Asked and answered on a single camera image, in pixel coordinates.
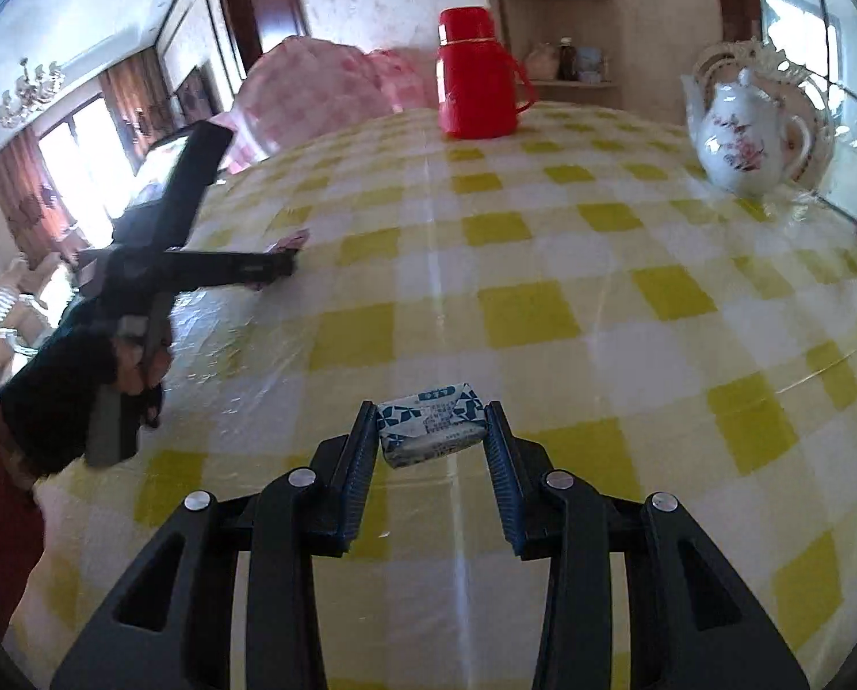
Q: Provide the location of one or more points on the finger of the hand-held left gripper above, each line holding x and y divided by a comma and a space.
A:
198, 172
234, 269

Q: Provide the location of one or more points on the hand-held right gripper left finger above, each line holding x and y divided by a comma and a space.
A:
360, 474

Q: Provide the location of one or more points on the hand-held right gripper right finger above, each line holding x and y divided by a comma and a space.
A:
504, 489

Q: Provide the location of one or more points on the small pink purple packet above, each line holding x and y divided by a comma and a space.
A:
292, 239

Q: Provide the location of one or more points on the small white blue packet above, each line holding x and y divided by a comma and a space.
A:
428, 424

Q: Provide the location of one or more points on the person's left hand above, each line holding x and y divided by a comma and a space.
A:
54, 402

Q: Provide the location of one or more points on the brown patterned curtain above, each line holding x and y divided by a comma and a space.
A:
134, 100

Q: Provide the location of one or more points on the white carved armchair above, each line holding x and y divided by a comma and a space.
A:
11, 316

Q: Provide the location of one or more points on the pink checkered cloth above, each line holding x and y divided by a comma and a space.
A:
313, 86

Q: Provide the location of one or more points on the dark wooden door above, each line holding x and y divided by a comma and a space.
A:
263, 0

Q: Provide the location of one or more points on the crystal chandelier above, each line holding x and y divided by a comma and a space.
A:
29, 93

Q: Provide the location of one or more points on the yellow checkered tablecloth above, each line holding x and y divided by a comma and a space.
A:
543, 266

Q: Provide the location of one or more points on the red thermos jug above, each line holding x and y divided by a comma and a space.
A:
475, 79

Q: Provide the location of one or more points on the white floral teapot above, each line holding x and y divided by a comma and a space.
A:
741, 144

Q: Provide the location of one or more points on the glass panel partition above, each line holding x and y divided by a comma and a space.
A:
831, 29

